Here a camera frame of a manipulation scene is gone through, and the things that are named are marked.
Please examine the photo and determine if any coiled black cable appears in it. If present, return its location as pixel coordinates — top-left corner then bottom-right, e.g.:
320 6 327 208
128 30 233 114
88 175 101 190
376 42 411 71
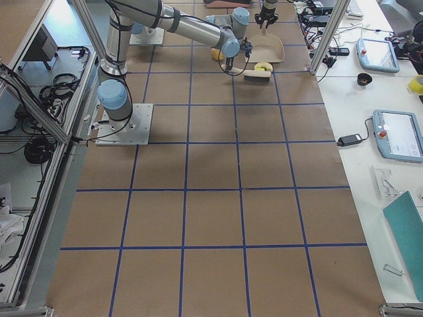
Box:
24 135 51 165

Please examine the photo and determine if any beige hand brush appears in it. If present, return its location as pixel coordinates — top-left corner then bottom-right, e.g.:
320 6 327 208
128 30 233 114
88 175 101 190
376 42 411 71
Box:
221 65 272 84

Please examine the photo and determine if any grey control box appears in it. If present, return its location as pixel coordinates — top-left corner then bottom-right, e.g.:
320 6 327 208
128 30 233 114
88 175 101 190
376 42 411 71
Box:
19 24 58 70

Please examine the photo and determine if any teal board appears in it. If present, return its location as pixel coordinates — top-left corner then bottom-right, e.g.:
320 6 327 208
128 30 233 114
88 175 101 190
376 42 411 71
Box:
383 192 422 302

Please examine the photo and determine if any far teach pendant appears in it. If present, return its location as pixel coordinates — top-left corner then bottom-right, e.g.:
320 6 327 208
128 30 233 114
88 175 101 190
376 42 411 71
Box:
356 38 400 73

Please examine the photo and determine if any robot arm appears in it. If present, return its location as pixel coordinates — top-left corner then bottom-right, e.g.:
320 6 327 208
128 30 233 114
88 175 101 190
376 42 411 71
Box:
97 1 252 131
254 0 278 28

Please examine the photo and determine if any beige dustpan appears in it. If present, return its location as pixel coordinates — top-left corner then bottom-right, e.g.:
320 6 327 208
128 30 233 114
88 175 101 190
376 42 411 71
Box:
249 28 285 63

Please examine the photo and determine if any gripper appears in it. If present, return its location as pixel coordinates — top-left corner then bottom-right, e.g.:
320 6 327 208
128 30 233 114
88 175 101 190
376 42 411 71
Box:
224 38 252 71
254 12 278 30

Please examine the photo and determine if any teach pendant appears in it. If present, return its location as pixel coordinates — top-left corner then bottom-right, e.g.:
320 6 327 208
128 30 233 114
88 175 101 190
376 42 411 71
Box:
372 110 422 163
356 38 400 73

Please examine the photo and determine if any yellow tape roll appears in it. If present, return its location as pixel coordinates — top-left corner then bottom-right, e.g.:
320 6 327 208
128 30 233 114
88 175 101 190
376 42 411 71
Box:
408 75 423 94

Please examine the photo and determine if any clear plastic bag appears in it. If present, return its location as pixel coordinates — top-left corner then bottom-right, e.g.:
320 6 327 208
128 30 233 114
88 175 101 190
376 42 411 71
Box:
371 166 404 200

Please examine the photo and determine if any aluminium frame post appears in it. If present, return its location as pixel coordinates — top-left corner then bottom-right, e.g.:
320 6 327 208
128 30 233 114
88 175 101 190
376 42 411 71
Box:
309 0 350 75

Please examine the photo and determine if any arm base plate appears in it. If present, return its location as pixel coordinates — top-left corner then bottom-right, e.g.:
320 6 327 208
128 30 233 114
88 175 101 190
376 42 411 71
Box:
95 104 153 146
130 27 164 46

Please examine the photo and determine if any near teach pendant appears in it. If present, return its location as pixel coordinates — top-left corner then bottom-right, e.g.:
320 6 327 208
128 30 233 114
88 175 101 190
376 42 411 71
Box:
372 110 422 163

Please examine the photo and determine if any black power adapter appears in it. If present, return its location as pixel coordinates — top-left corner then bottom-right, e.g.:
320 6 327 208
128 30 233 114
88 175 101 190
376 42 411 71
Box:
336 133 364 147

